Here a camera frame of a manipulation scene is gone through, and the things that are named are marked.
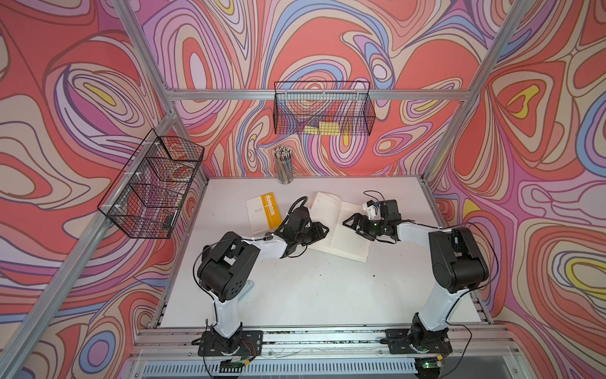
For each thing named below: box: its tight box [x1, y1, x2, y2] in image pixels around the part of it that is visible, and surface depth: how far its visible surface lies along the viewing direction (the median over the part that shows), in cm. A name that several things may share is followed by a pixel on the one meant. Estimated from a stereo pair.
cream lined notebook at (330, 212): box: [307, 191, 372, 263], surface depth 98 cm
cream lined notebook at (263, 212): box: [245, 191, 283, 235], surface depth 107 cm
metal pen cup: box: [274, 145, 294, 185], surface depth 111 cm
